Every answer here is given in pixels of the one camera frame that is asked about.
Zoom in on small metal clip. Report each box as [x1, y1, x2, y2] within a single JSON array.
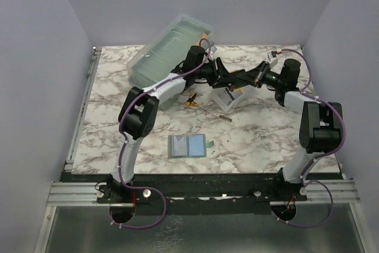
[[219, 115, 232, 123]]

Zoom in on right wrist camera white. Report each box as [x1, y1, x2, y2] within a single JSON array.
[[267, 50, 278, 68]]

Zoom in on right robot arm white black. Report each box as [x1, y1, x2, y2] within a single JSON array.
[[228, 59, 345, 201]]

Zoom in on white card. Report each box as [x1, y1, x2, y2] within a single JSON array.
[[172, 135, 188, 156]]

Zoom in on white card tray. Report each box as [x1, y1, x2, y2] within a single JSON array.
[[210, 88, 246, 113]]

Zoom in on black VIP card in tray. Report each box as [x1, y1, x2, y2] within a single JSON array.
[[224, 88, 242, 105]]

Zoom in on black front mounting rail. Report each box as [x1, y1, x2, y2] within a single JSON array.
[[97, 174, 307, 215]]

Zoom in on clear plastic storage box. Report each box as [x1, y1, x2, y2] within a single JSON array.
[[126, 12, 215, 111]]

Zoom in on green leather card holder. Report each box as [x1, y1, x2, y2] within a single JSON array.
[[168, 134, 214, 159]]

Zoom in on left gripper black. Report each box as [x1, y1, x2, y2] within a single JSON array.
[[194, 58, 236, 89]]

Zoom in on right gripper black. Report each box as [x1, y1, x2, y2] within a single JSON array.
[[237, 62, 284, 89]]

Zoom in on yellow black small screwdriver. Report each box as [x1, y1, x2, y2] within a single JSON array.
[[185, 92, 198, 107]]

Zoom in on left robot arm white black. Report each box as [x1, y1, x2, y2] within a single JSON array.
[[107, 46, 248, 203]]

